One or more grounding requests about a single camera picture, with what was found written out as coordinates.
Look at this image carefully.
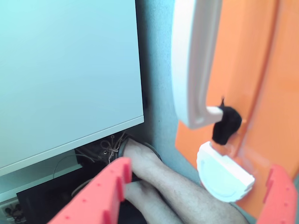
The white box latch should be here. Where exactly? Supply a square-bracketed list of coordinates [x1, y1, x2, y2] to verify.
[196, 140, 256, 203]

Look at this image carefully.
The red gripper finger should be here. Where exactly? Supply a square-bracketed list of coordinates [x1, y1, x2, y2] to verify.
[256, 163, 299, 224]
[48, 156, 133, 224]

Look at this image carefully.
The white cabinet panel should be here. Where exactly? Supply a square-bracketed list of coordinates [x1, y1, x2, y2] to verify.
[0, 0, 145, 177]

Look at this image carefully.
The black handle mount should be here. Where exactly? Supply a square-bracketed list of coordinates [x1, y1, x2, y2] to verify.
[211, 96, 242, 145]

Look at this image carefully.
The dark laced shoe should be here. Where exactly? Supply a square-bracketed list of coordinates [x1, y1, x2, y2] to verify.
[99, 132, 162, 164]

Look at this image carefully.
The orange first aid box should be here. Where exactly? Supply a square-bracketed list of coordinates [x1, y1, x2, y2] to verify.
[174, 0, 299, 224]

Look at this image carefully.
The thin grey cable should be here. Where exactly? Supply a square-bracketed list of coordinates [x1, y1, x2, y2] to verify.
[52, 154, 79, 181]

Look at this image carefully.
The white box handle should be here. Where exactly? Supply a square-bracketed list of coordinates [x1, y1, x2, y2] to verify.
[171, 0, 225, 130]

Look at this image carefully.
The bare leg with shoe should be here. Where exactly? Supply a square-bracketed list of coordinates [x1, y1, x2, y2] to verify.
[123, 139, 249, 224]

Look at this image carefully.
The white power strip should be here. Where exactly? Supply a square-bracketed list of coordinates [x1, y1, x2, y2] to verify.
[0, 202, 23, 221]

